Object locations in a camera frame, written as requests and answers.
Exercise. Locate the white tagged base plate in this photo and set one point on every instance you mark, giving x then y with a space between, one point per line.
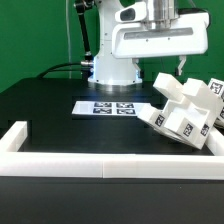
102 108

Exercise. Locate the white U-shaped fence frame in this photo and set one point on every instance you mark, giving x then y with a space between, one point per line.
14 162

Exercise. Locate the white chair seat piece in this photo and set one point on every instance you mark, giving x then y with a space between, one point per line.
202 119

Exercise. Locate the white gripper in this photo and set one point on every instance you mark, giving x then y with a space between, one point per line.
158 29

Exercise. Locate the white chair back piece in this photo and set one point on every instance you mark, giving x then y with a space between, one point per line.
193 90

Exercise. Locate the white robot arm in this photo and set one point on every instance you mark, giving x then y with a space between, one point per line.
109 72

